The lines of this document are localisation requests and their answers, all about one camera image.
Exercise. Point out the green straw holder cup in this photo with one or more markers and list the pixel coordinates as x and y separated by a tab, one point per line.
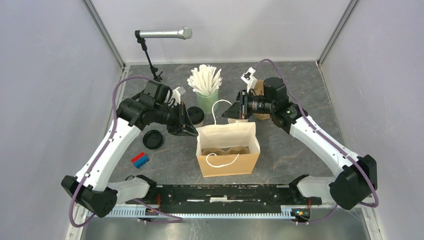
205	102

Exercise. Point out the silver microphone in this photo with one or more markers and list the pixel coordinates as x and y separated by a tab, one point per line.
183	33

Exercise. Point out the stacked spare black lids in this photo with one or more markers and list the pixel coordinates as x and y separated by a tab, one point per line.
153	139

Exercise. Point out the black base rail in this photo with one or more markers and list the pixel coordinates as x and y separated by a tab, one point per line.
226	198

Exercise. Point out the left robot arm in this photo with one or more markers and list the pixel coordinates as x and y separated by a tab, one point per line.
90	187

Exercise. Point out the stack of white paper cups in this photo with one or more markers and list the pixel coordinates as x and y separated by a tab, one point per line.
233	120

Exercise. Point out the white paper straws bundle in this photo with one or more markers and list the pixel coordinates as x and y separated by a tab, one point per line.
205	79

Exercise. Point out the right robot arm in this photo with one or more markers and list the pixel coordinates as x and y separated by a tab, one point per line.
355	179

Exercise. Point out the brown paper bag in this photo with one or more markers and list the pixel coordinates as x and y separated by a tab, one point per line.
224	136

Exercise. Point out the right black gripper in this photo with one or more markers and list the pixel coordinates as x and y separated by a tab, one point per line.
239	109

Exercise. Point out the white paper coffee cup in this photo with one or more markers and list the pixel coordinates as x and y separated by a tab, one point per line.
198	125

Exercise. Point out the brown cardboard cup carrier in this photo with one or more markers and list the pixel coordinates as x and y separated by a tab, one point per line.
263	103

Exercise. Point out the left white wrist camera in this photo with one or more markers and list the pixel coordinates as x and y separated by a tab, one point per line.
176	95

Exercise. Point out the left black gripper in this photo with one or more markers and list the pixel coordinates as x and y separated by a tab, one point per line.
183	118

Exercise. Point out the red and blue block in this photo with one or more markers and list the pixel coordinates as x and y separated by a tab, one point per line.
139	160

